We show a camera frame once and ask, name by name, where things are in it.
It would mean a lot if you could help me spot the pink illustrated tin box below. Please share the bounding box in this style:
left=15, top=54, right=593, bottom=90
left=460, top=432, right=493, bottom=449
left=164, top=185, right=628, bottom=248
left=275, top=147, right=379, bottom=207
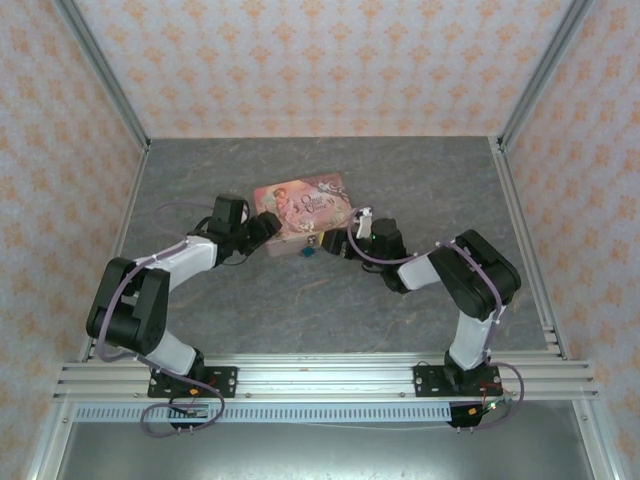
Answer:
left=253, top=171, right=355, bottom=260

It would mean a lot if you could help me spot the small circuit board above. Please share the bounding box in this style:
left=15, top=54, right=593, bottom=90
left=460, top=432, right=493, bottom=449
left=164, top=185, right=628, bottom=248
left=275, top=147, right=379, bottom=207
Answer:
left=467, top=398, right=507, bottom=417
left=169, top=402, right=209, bottom=419

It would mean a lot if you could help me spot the aluminium table side rail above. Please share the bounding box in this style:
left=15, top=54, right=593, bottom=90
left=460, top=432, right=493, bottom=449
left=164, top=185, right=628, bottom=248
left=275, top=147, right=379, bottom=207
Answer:
left=77, top=142, right=151, bottom=364
left=492, top=138, right=569, bottom=362

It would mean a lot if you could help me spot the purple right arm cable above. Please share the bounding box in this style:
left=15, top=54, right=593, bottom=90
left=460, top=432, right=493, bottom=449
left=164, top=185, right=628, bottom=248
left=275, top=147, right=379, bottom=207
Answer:
left=346, top=207, right=525, bottom=432

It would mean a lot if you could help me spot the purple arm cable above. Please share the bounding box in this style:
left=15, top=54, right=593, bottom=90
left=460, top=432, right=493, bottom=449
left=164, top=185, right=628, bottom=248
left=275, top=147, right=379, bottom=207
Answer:
left=346, top=207, right=525, bottom=432
left=94, top=199, right=225, bottom=437

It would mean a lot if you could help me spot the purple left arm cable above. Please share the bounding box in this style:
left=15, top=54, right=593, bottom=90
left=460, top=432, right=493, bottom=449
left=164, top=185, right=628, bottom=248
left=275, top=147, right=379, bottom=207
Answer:
left=94, top=199, right=225, bottom=437

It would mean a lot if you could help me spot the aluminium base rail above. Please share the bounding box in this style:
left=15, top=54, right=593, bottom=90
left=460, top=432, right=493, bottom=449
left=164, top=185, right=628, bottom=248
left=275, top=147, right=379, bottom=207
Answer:
left=53, top=353, right=599, bottom=402

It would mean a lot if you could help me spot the white slotted cable duct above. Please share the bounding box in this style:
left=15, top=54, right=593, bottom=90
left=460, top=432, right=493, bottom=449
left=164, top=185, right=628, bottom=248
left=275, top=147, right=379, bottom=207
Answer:
left=73, top=403, right=454, bottom=424

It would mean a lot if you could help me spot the aluminium frame post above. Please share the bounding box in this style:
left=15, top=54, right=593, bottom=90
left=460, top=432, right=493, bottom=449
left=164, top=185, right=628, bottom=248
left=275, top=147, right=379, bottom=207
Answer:
left=497, top=0, right=596, bottom=154
left=53, top=0, right=152, bottom=154

